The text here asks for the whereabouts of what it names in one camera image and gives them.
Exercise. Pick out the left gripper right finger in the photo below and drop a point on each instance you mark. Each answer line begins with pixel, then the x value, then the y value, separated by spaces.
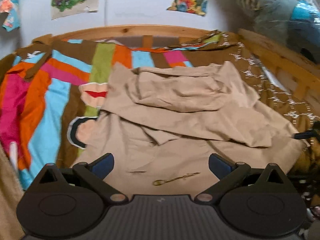
pixel 230 175

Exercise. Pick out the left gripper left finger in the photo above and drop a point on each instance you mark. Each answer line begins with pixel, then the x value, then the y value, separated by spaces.
pixel 93 175

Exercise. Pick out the beige hooded sweatshirt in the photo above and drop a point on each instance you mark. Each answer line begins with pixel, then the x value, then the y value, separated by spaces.
pixel 161 126

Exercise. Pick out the bagged clothes pile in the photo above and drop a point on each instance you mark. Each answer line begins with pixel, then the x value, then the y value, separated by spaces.
pixel 293 23

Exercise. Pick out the colourful striped bed cover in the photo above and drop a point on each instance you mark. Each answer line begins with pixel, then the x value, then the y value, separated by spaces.
pixel 40 89

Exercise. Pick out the wooden bed frame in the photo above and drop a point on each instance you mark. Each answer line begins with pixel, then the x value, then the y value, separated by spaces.
pixel 295 72

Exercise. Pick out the white wall conduit pipe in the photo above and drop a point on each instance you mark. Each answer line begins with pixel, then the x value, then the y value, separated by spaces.
pixel 107 2

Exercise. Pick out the small colourful wall poster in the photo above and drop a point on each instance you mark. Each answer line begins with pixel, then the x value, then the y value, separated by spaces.
pixel 11 8

